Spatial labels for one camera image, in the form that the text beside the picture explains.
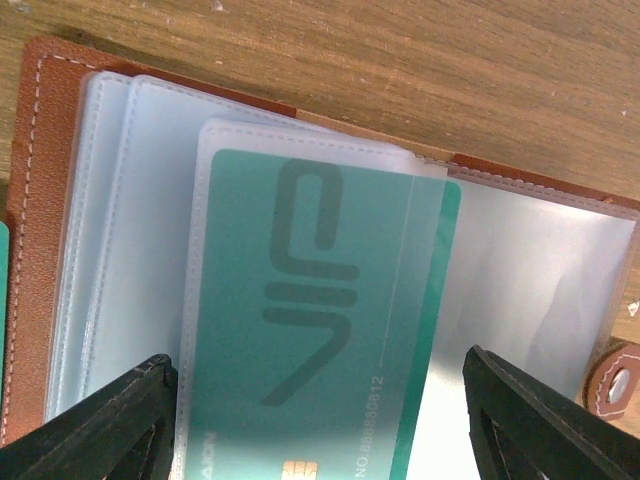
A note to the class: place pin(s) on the teal white credit card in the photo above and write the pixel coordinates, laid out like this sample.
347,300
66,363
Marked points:
315,295

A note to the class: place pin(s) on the brown leather card holder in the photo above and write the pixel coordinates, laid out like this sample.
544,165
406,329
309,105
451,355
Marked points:
42,167

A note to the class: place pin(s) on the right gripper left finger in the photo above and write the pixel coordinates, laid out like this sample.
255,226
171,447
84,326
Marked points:
125,430

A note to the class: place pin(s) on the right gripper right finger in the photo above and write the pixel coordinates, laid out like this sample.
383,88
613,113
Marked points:
522,429

